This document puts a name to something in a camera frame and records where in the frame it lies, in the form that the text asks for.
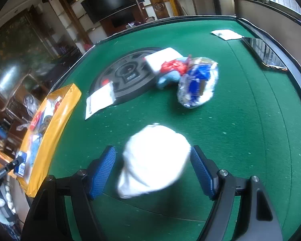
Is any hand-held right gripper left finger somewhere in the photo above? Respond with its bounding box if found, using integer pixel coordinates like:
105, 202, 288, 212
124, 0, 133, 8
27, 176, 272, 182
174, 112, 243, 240
20, 146, 117, 241

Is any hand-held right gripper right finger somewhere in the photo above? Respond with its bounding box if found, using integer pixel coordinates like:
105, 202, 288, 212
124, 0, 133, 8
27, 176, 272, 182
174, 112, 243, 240
190, 145, 284, 241

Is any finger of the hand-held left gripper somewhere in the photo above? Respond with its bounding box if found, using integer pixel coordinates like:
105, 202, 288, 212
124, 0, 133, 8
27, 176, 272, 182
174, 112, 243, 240
4, 156, 25, 172

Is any white cloth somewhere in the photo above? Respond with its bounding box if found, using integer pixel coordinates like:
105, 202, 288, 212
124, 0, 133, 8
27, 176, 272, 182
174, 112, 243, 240
117, 123, 191, 199

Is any yellow cardboard box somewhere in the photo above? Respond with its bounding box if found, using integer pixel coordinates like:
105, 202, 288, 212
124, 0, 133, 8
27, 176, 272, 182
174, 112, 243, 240
14, 83, 82, 198

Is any red plastic bag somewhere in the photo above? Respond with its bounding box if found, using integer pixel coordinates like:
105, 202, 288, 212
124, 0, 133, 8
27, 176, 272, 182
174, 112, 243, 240
161, 58, 188, 76

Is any white soft packet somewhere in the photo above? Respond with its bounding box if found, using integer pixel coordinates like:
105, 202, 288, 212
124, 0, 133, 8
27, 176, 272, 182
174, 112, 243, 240
143, 47, 183, 75

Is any person's left hand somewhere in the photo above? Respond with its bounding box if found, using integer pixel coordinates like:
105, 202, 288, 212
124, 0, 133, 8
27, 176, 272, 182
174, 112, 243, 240
0, 186, 17, 225

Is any blue white packet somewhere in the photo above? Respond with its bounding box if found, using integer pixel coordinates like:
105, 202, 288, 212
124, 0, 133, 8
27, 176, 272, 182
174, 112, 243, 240
14, 151, 28, 179

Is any light blue cloth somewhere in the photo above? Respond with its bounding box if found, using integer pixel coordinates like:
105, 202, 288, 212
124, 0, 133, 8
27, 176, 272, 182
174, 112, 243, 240
27, 136, 42, 166

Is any blue patterned clear bag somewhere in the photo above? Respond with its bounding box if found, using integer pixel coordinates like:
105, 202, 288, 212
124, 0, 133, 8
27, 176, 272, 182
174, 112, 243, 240
178, 56, 219, 109

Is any blue microfiber cloth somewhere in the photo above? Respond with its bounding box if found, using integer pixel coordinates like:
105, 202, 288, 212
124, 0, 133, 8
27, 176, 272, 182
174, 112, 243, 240
157, 58, 188, 91

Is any round grey table panel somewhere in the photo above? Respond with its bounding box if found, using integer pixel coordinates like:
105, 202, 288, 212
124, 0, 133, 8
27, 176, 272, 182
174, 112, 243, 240
89, 47, 163, 106

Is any black tablet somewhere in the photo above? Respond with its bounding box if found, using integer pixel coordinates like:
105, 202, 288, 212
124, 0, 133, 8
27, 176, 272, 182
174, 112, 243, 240
241, 36, 288, 69

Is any white paper sheet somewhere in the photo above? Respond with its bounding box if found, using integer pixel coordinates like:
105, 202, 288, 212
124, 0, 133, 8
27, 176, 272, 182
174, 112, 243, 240
210, 29, 242, 41

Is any wooden television cabinet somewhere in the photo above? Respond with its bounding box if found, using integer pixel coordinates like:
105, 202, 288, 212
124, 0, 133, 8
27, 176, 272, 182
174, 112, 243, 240
100, 10, 146, 37

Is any wooden chair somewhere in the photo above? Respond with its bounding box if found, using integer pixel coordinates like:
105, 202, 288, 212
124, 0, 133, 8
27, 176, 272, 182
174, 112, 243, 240
129, 0, 178, 20

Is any black television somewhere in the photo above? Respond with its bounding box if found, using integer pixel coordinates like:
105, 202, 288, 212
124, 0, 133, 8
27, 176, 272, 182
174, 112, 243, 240
81, 0, 146, 24

